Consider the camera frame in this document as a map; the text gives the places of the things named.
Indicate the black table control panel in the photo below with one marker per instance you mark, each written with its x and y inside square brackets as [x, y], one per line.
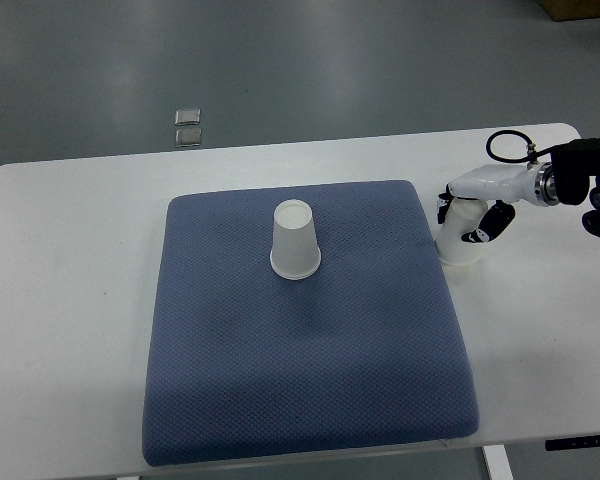
[572, 443]

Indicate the brown cardboard box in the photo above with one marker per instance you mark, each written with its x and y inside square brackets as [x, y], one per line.
[568, 10]

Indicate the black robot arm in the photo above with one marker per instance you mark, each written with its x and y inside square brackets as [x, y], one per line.
[576, 173]

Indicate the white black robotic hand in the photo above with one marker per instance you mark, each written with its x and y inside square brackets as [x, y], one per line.
[504, 184]

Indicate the lower metal floor plate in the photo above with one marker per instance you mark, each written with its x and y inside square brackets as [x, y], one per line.
[188, 137]

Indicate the white table leg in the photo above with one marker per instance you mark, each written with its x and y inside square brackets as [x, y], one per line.
[497, 463]

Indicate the white paper cup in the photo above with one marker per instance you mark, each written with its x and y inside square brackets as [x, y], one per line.
[295, 254]
[461, 217]

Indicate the blue fabric cushion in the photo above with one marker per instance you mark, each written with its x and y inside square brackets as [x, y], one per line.
[365, 352]

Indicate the metal floor plate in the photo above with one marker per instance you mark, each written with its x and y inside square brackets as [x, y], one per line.
[189, 116]
[188, 137]

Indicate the upper metal floor plate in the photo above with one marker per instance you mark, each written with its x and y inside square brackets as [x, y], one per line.
[189, 116]

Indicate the white paper cup on cushion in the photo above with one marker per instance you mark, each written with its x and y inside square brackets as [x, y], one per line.
[295, 254]

